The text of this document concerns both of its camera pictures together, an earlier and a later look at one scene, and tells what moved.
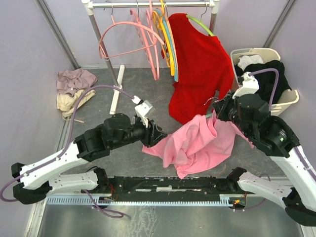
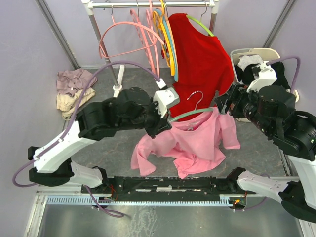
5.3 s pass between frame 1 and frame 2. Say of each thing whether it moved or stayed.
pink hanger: stayed
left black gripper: moved
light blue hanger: stayed
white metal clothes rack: stayed
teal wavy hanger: moved
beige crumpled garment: stayed
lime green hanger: stayed
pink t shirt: moved
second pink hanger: stayed
